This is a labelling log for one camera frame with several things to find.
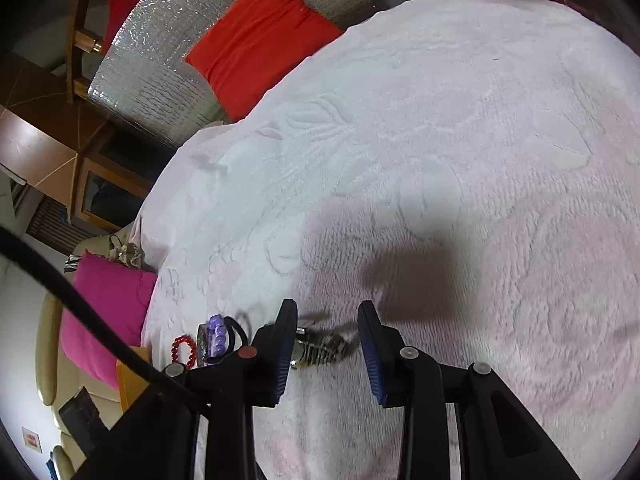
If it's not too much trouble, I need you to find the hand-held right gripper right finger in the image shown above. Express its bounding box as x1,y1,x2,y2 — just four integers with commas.
356,300,581,480

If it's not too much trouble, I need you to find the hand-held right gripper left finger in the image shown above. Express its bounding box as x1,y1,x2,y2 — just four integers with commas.
90,298,299,480

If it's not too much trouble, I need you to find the purple bead bracelet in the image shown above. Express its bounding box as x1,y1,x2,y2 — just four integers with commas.
202,314,232,365

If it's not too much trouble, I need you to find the red bead bracelet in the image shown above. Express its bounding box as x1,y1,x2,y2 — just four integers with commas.
171,334,198,368

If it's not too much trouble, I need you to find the yellow box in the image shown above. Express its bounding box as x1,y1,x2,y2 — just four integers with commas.
116,345,153,413

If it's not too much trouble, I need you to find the patterned fabric bag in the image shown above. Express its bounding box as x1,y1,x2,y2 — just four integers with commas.
107,232,146,273

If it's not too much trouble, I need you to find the pink cushion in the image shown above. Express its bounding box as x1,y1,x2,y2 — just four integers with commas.
60,251,158,391

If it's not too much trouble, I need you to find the pale pink embossed blanket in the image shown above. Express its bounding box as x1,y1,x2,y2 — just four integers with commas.
132,0,640,480

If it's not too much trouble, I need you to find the black phone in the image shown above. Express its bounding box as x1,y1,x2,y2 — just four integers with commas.
57,386,108,456

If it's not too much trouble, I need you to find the beige sofa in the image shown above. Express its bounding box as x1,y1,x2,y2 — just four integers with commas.
37,235,151,480

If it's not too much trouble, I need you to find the dark louvred vent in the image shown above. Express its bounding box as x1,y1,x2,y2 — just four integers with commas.
25,195,96,256

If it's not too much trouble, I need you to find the wooden glass-door cabinet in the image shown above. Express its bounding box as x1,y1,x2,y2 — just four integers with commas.
70,125,156,233

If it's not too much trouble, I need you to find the silver foil mat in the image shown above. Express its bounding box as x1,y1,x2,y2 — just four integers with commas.
87,0,376,150

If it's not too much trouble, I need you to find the large red cushion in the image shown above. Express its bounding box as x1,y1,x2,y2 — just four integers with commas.
185,0,346,122

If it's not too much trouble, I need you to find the wooden chair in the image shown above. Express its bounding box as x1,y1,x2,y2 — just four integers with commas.
65,0,118,106

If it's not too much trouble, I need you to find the black hair tie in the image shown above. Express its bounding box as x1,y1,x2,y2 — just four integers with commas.
222,310,256,351

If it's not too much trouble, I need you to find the black cable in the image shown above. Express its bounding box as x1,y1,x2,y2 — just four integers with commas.
0,226,206,406

